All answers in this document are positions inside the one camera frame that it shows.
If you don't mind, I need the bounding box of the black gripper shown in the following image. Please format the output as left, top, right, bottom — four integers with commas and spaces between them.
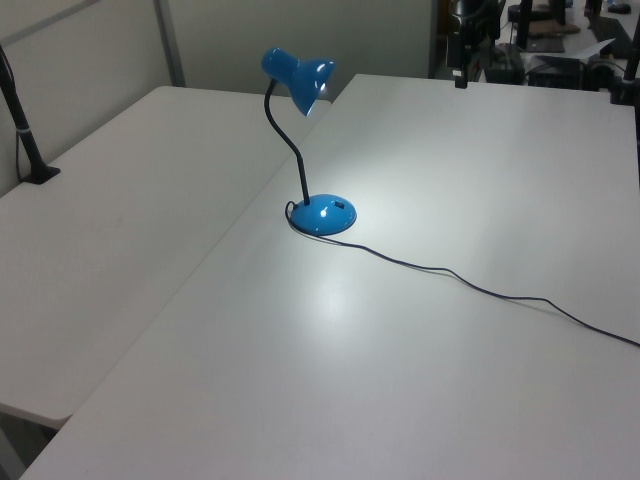
445, 22, 482, 90

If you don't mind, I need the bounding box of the blue gooseneck desk lamp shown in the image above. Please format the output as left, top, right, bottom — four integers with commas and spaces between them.
259, 46, 359, 237

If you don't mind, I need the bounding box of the thin black upright pole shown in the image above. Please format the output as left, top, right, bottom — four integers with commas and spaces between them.
514, 0, 534, 50

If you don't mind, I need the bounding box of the black laptop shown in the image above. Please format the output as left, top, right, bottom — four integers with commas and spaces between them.
522, 33, 567, 55

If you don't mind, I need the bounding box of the white paper sheet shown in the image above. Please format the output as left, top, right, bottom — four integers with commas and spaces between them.
542, 38, 615, 64

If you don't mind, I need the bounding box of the black clamped stand pole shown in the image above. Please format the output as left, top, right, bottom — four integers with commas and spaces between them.
606, 0, 640, 107

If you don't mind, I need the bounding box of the black lamp power cord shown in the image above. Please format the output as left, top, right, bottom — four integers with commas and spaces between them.
284, 199, 640, 347

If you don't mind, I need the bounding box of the grey metal partition post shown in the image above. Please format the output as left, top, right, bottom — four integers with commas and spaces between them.
153, 0, 187, 89

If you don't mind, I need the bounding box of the black camera stand pole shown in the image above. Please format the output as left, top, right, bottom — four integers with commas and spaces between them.
0, 43, 62, 187

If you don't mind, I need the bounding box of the thin black cable on pole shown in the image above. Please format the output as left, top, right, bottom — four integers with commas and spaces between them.
0, 47, 27, 182

